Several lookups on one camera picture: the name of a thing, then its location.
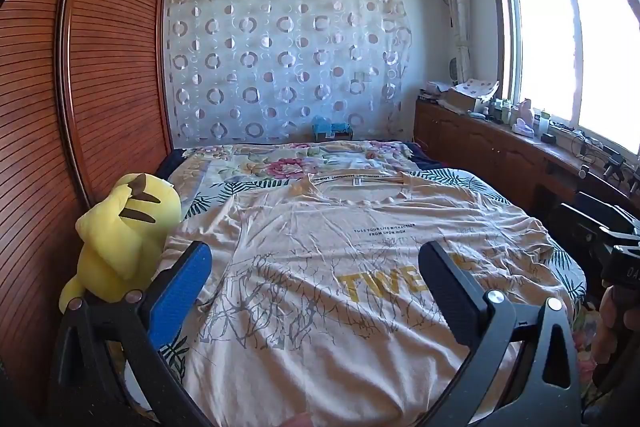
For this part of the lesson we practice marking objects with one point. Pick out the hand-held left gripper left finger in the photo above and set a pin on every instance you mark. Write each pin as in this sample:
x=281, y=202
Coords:
x=176, y=292

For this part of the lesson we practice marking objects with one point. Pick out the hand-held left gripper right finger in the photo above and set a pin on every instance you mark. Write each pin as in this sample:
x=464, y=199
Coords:
x=450, y=289

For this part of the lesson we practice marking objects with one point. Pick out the beige printed T-shirt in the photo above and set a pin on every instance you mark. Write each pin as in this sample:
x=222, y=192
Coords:
x=325, y=282

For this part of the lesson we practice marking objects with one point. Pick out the yellow plush toy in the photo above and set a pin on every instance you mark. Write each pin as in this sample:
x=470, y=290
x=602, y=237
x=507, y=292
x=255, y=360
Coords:
x=130, y=232

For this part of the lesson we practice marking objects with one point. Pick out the leaf print cloth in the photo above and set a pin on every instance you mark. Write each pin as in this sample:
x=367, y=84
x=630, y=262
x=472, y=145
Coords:
x=197, y=202

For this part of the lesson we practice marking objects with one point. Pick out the long wooden cabinet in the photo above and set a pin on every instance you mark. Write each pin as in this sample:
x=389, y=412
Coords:
x=475, y=142

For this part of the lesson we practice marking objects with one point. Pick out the floral blanket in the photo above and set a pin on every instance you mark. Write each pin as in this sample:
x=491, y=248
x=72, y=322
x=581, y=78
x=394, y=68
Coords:
x=280, y=167

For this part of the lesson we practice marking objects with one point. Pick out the row of small bottles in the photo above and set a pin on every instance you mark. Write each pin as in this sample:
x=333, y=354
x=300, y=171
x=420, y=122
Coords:
x=522, y=117

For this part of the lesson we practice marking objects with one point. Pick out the cardboard box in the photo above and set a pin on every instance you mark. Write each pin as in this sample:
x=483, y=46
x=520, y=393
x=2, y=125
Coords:
x=462, y=101

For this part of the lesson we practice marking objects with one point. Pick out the blue tissue pack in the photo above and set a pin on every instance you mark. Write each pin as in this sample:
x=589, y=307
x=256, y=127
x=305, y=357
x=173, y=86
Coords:
x=327, y=127

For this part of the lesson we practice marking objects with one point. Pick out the dotted paper box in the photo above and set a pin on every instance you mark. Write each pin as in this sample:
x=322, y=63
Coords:
x=480, y=88

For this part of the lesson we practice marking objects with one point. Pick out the round hand fan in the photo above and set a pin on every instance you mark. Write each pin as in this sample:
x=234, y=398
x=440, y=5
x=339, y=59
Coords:
x=454, y=71

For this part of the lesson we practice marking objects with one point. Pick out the window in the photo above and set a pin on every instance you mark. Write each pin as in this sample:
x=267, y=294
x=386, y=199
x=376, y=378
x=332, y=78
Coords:
x=575, y=47

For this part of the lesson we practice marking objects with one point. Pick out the wooden louvered wardrobe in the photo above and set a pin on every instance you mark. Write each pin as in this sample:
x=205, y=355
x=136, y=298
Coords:
x=115, y=57

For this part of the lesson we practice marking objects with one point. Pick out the sheer circle pattern curtain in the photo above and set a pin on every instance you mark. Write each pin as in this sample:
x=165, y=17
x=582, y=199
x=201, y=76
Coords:
x=280, y=57

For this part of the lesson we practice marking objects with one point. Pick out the tied patterned window curtain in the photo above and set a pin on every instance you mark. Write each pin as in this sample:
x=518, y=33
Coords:
x=457, y=17

